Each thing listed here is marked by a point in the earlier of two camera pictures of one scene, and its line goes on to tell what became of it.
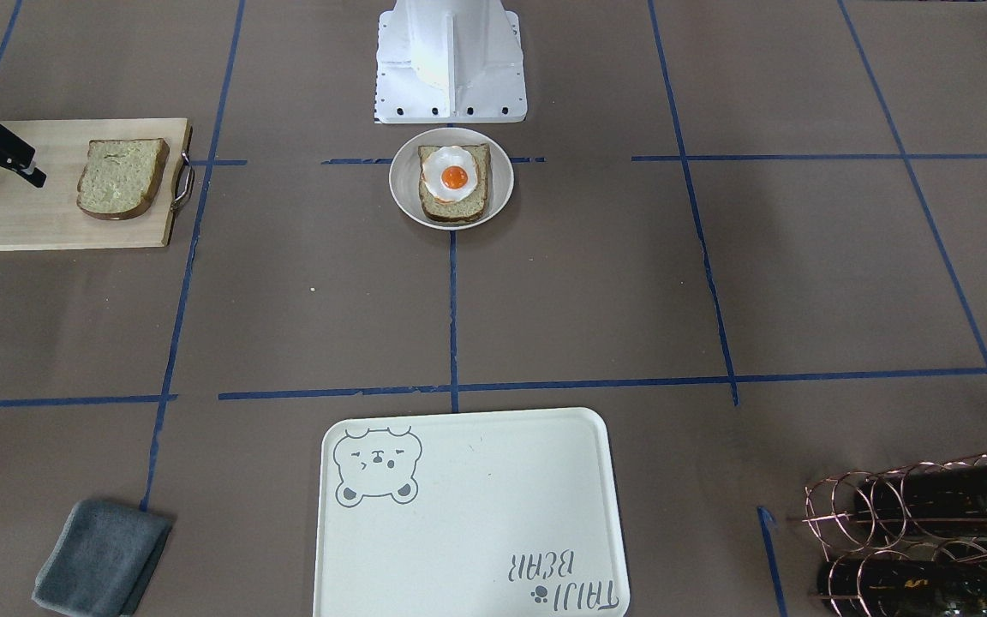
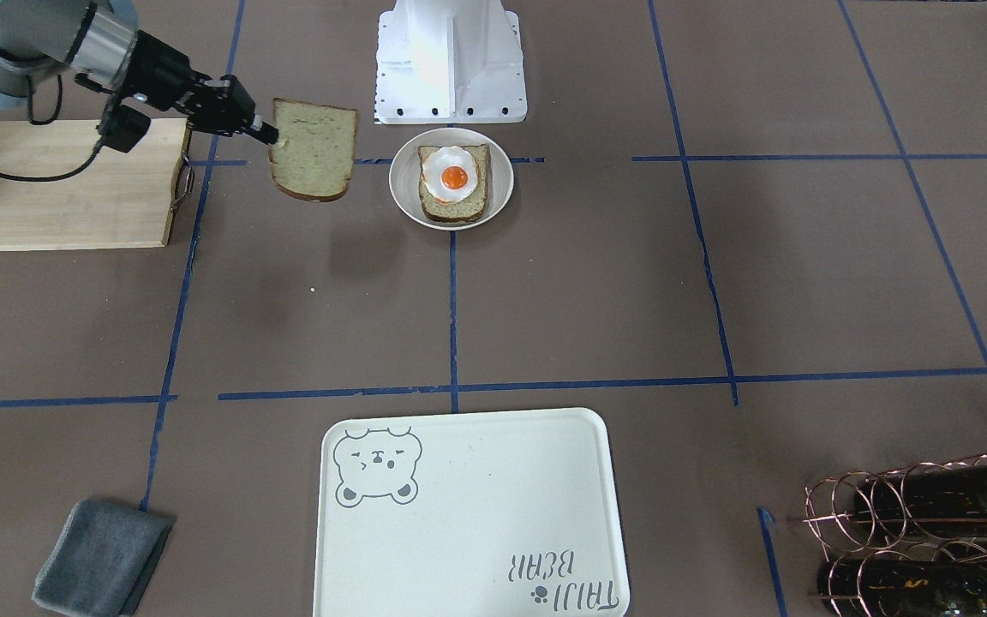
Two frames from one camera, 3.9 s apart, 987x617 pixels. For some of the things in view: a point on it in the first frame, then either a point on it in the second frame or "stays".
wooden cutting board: (16, 214) stays
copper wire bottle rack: (953, 537) stays
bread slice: (121, 176) -> (313, 159)
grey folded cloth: (104, 560) stays
